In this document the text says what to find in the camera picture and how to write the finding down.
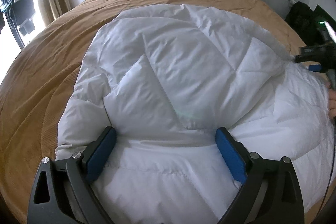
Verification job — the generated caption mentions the tan bedspread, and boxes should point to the tan bedspread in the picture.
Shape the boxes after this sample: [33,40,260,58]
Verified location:
[1,0,303,223]

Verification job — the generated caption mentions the hanging dark clothes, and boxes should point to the hanging dark clothes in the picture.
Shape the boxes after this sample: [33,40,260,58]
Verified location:
[1,0,35,50]

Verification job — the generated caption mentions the person's right hand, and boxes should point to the person's right hand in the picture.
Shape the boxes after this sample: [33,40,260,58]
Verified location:
[327,83,336,119]

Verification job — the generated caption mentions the dark clothes on rack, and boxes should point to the dark clothes on rack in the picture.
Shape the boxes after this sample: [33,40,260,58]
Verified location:
[285,2,335,46]

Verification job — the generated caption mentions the white puffer jacket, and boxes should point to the white puffer jacket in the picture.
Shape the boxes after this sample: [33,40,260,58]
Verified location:
[56,5,335,223]

